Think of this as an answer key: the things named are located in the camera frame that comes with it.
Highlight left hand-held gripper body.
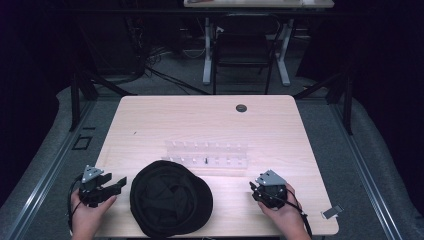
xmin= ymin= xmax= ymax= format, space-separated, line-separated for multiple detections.
xmin=78 ymin=164 xmax=113 ymax=208

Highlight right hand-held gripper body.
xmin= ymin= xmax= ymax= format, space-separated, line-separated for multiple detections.
xmin=253 ymin=169 xmax=289 ymax=210

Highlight person's right hand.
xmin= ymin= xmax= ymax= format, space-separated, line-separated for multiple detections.
xmin=257 ymin=182 xmax=308 ymax=236

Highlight person's left hand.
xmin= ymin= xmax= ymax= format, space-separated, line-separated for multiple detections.
xmin=70 ymin=188 xmax=118 ymax=234

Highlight black tape square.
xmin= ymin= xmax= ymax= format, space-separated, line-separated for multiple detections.
xmin=71 ymin=134 xmax=94 ymax=151

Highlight black cap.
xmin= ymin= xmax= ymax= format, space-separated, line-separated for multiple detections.
xmin=129 ymin=160 xmax=214 ymax=239

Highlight clear acrylic rack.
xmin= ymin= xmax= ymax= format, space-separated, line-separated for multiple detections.
xmin=161 ymin=139 xmax=250 ymax=170

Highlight small white grey tag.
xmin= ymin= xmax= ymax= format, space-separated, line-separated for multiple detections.
xmin=320 ymin=203 xmax=345 ymax=221

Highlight black metal stand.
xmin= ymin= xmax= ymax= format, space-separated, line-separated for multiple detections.
xmin=292 ymin=64 xmax=355 ymax=136
xmin=68 ymin=64 xmax=138 ymax=132

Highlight black chair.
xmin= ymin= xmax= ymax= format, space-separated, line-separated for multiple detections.
xmin=211 ymin=13 xmax=282 ymax=96

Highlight white desk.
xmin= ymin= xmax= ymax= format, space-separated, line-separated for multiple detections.
xmin=183 ymin=0 xmax=335 ymax=87

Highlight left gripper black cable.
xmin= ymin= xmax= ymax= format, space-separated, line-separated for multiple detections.
xmin=67 ymin=173 xmax=85 ymax=234

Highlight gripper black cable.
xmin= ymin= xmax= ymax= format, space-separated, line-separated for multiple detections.
xmin=67 ymin=173 xmax=85 ymax=234
xmin=283 ymin=195 xmax=314 ymax=239

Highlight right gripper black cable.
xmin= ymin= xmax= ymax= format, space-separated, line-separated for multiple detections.
xmin=283 ymin=195 xmax=314 ymax=239

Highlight aluminium floor rail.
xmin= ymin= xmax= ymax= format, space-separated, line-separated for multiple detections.
xmin=5 ymin=99 xmax=98 ymax=240
xmin=328 ymin=99 xmax=405 ymax=240

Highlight black floor cables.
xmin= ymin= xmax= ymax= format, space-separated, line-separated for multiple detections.
xmin=143 ymin=64 xmax=212 ymax=97

